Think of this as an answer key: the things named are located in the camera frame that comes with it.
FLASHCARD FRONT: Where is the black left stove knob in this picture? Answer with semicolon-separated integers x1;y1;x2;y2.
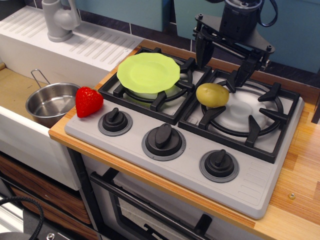
98;107;133;137

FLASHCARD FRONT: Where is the black oven door handle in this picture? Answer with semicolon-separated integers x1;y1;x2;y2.
89;168;212;240

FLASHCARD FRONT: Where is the yellow toy potato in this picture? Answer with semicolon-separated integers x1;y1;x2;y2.
196;83;230;108

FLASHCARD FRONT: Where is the toy oven door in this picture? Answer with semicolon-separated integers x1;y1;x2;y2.
82;155;267;240

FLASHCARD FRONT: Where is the small stainless steel pot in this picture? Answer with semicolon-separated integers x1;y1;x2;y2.
25;81;80;128

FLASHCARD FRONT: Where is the black cable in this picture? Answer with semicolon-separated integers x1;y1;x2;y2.
0;196;45;240

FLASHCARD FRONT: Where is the black left burner grate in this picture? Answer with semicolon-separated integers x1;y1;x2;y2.
98;47;213;125

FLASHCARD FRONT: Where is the black stove knob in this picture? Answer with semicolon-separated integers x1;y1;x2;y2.
199;149;240;184
98;107;133;137
141;123;187;162

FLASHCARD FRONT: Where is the white toy sink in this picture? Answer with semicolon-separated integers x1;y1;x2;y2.
0;6;142;190

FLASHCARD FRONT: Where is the black burner grate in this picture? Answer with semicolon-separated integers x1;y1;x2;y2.
98;47;213;125
178;79;303;163

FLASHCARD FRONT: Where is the wooden drawer front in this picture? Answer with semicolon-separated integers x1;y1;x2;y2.
0;152;98;240

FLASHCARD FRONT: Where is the black right stove knob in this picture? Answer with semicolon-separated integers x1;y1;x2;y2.
199;149;240;184

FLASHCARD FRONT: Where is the grey toy faucet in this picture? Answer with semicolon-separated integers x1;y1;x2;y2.
41;0;81;43

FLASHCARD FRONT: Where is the red toy strawberry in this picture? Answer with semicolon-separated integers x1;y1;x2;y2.
75;86;104;118

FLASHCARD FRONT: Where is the grey toy stove top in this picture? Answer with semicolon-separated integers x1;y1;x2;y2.
64;47;305;220

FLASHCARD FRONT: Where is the light green plastic plate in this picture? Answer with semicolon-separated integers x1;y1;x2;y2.
116;52;180;94

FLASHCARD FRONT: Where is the black right burner grate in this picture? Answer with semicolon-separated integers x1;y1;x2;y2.
178;79;303;163

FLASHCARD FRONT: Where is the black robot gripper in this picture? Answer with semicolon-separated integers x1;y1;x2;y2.
193;0;276;93

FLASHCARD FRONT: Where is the black middle stove knob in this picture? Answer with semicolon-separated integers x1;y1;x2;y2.
141;123;187;162

